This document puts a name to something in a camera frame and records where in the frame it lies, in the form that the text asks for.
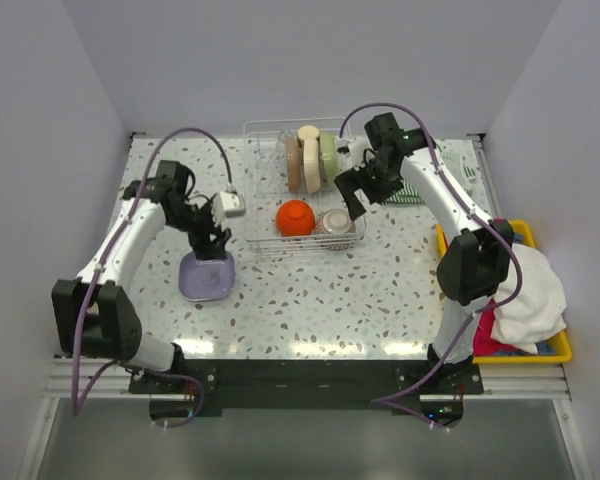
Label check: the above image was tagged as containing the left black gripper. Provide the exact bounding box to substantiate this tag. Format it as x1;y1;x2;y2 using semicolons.
167;196;232;260

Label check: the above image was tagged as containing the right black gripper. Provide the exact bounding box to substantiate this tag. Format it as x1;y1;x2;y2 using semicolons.
336;155;405;220

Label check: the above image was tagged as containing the green square panda plate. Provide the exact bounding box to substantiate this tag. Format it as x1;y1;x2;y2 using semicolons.
319;131;340;189

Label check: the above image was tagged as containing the patterned round bowl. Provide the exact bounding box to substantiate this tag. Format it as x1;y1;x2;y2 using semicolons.
313;209;357;251

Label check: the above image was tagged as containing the cream square panda plate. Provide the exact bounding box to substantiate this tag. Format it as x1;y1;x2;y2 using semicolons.
303;138;321;194

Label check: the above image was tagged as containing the cream steel-lined cup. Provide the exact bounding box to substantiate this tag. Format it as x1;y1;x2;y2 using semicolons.
297;125;320;148

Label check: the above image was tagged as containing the white wire dish rack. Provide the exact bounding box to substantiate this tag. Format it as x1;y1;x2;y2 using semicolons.
243;116;366;255

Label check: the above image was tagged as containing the orange round bowl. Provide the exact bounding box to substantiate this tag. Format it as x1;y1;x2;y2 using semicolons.
275;200;316;237

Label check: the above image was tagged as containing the clear glass cup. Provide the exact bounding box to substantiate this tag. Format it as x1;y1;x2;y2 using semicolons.
277;130;291;147

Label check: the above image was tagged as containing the brown square panda plate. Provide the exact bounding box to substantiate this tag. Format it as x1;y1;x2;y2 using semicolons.
285;135;302;192

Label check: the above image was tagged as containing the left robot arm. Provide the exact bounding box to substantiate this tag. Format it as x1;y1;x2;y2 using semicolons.
51;160;245;392

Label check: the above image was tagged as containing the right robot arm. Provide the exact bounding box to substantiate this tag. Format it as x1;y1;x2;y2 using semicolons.
335;113;517;393

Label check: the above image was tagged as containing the green striped cloth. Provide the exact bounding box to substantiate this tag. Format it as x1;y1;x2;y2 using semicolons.
384;145;477;205

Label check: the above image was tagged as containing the magenta cloth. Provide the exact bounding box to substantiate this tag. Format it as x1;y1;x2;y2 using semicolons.
473;309;516;357

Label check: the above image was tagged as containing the white towel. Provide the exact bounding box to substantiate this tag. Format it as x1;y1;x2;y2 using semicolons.
489;240;568;355

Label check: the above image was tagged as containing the yellow plastic bin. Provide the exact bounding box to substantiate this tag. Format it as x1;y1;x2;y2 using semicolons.
430;219;572;365

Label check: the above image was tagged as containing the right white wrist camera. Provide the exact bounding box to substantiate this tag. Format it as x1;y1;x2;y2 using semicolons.
336;138;370;169

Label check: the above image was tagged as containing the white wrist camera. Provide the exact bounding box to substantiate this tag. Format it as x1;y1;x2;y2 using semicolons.
212;190;246;221
336;138;370;169

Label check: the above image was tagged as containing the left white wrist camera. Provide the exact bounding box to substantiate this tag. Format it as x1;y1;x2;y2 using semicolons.
212;190;246;221

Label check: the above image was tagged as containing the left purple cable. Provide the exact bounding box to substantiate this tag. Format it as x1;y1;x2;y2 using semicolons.
71;126;237;427

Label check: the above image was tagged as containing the purple cable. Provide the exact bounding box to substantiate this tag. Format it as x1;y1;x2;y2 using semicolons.
337;102;524;427
71;126;237;427

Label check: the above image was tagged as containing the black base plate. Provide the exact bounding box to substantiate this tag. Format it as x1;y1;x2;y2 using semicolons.
129;359;484;428

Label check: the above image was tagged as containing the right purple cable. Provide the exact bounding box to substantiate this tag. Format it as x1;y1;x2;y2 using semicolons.
337;102;524;427

